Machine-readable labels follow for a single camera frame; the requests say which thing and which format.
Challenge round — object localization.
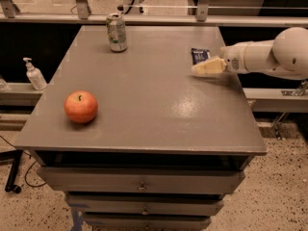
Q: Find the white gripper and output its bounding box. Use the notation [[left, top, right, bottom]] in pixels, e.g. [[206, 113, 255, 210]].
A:
[[192, 42, 248, 75]]

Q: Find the blue rxbar wrapper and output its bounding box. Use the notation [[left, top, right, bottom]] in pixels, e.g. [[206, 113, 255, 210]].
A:
[[191, 48, 211, 64]]

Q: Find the green white 7up can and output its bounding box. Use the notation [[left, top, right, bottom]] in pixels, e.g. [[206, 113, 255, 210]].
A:
[[106, 13, 127, 52]]

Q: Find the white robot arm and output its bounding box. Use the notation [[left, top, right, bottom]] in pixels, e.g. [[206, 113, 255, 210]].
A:
[[192, 27, 308, 80]]

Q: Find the grey drawer cabinet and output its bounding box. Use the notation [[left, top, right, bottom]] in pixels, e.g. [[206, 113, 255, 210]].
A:
[[13, 25, 268, 231]]

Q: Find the red apple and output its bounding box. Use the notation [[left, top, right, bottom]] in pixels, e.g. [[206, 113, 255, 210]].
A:
[[64, 90, 98, 124]]

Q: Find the white pump dispenser bottle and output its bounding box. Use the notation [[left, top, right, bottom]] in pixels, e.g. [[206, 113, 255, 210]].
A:
[[23, 57, 47, 90]]

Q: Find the top grey drawer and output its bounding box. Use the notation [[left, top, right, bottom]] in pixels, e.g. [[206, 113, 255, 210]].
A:
[[38, 167, 244, 194]]

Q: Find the grey drawer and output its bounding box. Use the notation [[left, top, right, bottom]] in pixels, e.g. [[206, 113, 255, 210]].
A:
[[38, 167, 244, 194], [83, 214, 211, 231], [65, 194, 223, 216]]

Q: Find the middle grey drawer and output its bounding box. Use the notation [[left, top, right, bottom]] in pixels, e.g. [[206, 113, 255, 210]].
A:
[[65, 194, 223, 216]]

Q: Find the bottom grey drawer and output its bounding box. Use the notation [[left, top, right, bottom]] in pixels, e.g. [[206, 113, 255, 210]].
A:
[[83, 214, 211, 231]]

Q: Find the metal window railing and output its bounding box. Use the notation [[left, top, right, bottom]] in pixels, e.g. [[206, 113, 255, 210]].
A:
[[0, 0, 308, 28]]

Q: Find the black wheeled stand leg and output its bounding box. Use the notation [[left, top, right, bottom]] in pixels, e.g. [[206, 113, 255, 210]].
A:
[[0, 150, 22, 193]]

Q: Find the black floor cable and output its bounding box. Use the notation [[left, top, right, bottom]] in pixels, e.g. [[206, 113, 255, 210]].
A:
[[0, 135, 47, 189]]

